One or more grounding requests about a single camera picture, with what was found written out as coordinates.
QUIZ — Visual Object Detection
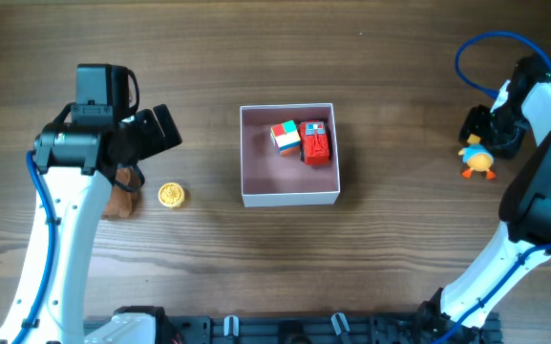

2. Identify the yellow duck toy blue hat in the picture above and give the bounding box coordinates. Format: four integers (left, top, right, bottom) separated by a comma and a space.
457, 134, 497, 180

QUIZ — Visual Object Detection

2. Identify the yellow round toy wheel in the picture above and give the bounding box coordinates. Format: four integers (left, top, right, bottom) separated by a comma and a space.
158, 183, 185, 208

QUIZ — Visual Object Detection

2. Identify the brown plush toy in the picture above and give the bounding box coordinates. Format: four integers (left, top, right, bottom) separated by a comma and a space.
101, 167, 138, 219

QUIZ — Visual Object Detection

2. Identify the colourful puzzle cube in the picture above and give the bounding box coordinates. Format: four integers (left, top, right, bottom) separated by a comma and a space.
270, 120, 301, 156

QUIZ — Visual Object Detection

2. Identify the red toy truck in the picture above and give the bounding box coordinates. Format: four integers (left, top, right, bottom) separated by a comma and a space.
300, 120, 330, 166

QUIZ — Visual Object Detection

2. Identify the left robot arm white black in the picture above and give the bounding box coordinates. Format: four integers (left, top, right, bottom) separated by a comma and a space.
0, 64, 182, 343

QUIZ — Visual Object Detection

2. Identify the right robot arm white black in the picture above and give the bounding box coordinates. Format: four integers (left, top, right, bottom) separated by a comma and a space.
412, 54, 551, 343

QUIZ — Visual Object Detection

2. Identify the white square box pink interior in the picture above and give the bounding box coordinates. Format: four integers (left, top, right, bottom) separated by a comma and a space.
240, 103, 341, 207

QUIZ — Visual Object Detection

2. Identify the left blue cable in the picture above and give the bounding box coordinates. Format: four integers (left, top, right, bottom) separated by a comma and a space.
10, 150, 61, 344

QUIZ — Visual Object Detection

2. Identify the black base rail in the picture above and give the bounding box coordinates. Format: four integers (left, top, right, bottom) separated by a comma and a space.
83, 312, 501, 344

